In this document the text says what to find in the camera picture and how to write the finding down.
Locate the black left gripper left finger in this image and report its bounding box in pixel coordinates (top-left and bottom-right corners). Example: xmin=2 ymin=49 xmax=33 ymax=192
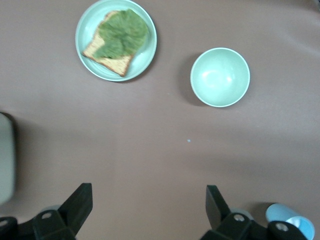
xmin=32 ymin=182 xmax=94 ymax=240

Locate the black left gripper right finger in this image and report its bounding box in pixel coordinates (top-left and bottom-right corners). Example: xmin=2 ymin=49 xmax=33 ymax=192
xmin=205 ymin=184 xmax=270 ymax=240

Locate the blue cup with white content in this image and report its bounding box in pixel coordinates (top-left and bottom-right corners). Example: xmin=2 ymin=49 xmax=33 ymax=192
xmin=265 ymin=202 xmax=315 ymax=240

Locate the beige toaster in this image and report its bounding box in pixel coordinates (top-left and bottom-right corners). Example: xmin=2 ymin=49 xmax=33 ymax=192
xmin=0 ymin=111 xmax=18 ymax=206

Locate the light green bowl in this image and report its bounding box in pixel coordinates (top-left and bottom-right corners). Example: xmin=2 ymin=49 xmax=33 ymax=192
xmin=190 ymin=47 xmax=251 ymax=109

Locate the brown bread slice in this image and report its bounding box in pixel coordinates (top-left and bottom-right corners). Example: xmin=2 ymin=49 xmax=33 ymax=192
xmin=82 ymin=10 xmax=134 ymax=78

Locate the light green plate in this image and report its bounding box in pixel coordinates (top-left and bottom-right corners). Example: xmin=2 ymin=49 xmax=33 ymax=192
xmin=75 ymin=0 xmax=158 ymax=83

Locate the green lettuce leaf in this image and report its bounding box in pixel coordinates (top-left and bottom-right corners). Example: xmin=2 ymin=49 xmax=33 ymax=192
xmin=94 ymin=8 xmax=150 ymax=60

